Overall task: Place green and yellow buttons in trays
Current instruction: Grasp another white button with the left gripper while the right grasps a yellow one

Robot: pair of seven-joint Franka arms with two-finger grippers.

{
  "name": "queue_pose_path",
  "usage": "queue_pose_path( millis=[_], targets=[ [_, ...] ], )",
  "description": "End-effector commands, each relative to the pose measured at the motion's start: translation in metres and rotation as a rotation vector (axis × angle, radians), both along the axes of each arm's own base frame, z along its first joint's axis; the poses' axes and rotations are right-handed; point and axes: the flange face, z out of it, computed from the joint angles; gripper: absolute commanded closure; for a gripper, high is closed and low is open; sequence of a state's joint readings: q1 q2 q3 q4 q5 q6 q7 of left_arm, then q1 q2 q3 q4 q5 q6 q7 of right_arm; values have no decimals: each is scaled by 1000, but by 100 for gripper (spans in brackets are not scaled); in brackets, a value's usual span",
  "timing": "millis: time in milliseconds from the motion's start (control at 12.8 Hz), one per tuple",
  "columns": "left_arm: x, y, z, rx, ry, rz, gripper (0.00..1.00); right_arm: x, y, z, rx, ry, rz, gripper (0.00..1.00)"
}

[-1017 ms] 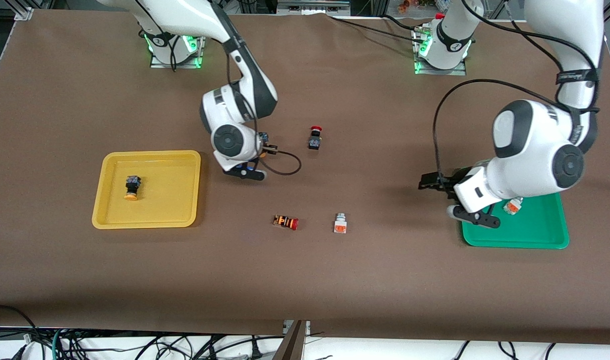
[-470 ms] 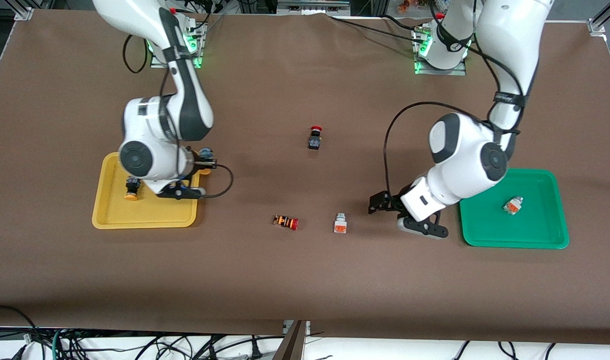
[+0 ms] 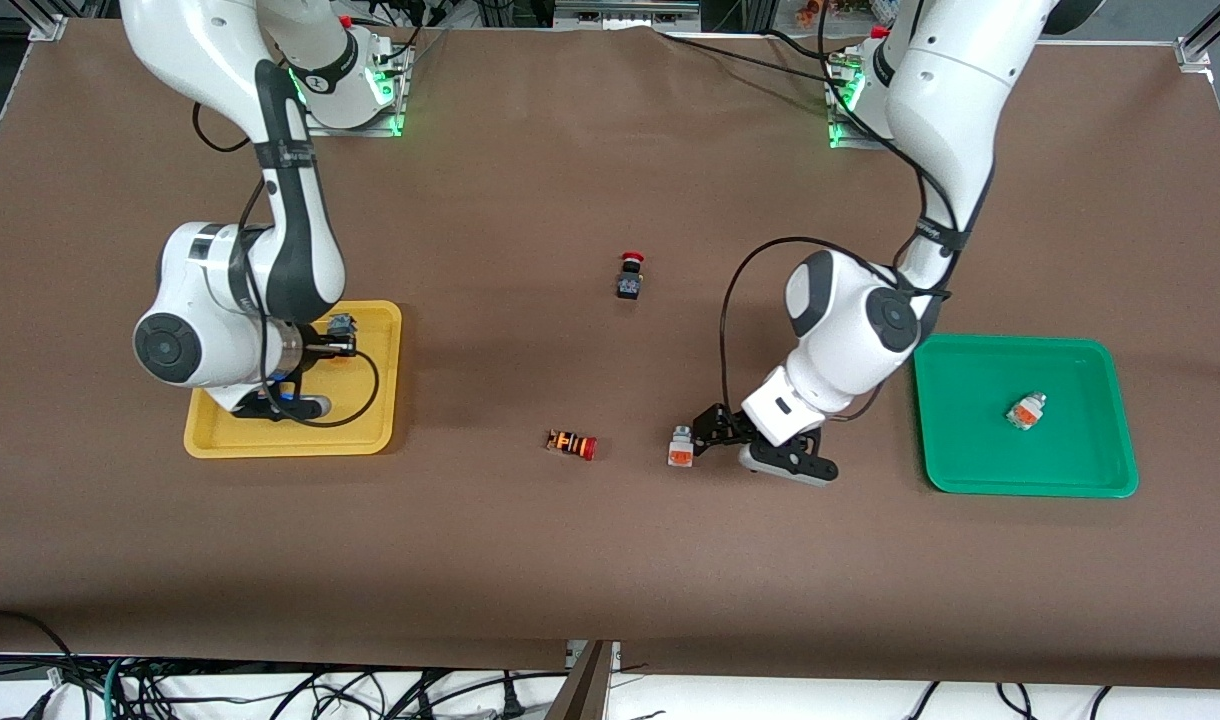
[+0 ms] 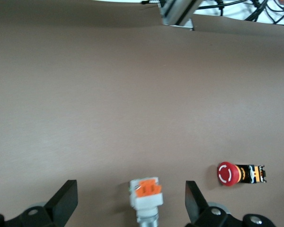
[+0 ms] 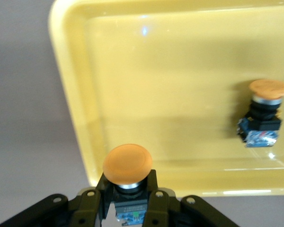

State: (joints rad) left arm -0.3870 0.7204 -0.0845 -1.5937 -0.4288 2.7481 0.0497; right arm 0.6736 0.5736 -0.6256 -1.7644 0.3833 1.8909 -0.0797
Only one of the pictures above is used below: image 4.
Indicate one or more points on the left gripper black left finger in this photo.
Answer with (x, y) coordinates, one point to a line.
(59, 208)

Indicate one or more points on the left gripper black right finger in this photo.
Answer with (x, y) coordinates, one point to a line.
(198, 212)

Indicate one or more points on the white orange push button switch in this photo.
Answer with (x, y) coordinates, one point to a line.
(148, 201)

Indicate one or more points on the red emergency button orange body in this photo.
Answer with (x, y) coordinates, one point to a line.
(224, 174)

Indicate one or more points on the brown table cover sheet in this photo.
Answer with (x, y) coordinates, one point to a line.
(109, 94)

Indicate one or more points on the aluminium profile beam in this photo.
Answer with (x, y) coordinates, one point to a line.
(175, 14)

